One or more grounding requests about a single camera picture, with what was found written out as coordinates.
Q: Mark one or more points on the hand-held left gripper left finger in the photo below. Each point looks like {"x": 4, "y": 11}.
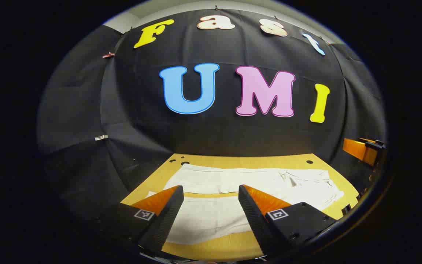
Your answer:
{"x": 167, "y": 216}

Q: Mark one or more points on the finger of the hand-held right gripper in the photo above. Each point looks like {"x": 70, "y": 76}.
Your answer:
{"x": 359, "y": 149}

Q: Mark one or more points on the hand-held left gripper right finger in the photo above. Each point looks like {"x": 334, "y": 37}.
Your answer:
{"x": 255, "y": 220}

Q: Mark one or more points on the white jeans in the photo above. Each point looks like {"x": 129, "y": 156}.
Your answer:
{"x": 211, "y": 179}

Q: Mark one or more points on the black backdrop cloth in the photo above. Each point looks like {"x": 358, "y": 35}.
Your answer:
{"x": 233, "y": 135}

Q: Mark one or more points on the white clip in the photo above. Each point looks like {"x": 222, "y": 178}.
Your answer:
{"x": 101, "y": 137}

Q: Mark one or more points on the red clip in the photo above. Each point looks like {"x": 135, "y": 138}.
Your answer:
{"x": 108, "y": 55}

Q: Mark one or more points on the black table edge bracket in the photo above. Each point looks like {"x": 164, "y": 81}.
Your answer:
{"x": 346, "y": 209}

